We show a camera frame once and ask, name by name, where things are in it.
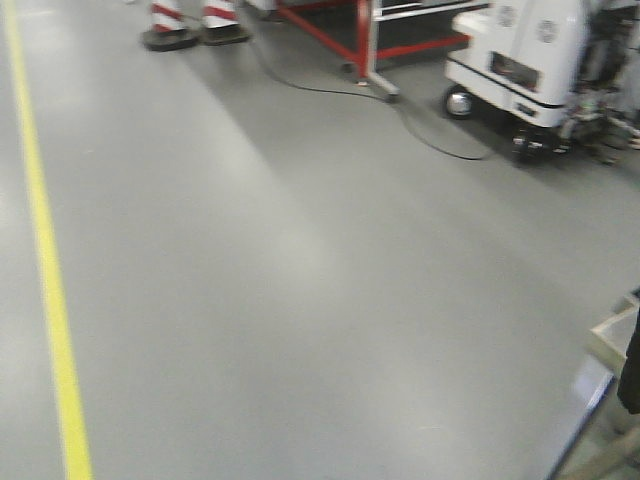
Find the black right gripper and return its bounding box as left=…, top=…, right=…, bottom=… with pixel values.
left=617, top=325, right=640, bottom=415

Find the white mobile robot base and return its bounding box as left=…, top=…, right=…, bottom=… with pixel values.
left=442, top=1, right=639, bottom=164

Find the red white traffic cone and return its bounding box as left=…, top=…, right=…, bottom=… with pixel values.
left=199, top=0, right=250, bottom=46

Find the stainless steel rack frame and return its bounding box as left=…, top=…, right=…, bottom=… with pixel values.
left=541, top=289, right=639, bottom=479

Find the red conveyor frame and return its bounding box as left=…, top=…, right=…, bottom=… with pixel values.
left=275, top=1, right=490, bottom=103

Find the black floor cable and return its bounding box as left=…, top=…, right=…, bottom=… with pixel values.
left=247, top=29, right=489, bottom=162

